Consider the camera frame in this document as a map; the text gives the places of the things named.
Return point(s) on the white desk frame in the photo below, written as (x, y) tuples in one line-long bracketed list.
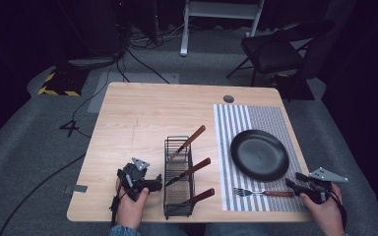
[(220, 10)]

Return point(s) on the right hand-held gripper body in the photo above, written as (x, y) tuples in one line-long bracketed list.
[(321, 183)]

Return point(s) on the grey tape piece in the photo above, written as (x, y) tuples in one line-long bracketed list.
[(79, 188)]

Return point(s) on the striped grey placemat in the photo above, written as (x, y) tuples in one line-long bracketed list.
[(229, 124)]

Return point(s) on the person's right hand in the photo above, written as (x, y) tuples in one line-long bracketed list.
[(328, 216)]

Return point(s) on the grey floor panel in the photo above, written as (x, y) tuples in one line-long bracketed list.
[(111, 91)]

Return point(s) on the person's left hand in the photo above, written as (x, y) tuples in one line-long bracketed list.
[(131, 209)]

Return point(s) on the black folding chair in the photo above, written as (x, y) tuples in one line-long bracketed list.
[(272, 52)]

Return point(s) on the black round plate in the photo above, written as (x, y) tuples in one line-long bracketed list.
[(259, 155)]

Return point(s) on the yellow-black striped stand base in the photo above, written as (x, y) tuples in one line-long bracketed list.
[(62, 82)]

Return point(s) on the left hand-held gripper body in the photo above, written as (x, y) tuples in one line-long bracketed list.
[(134, 178)]

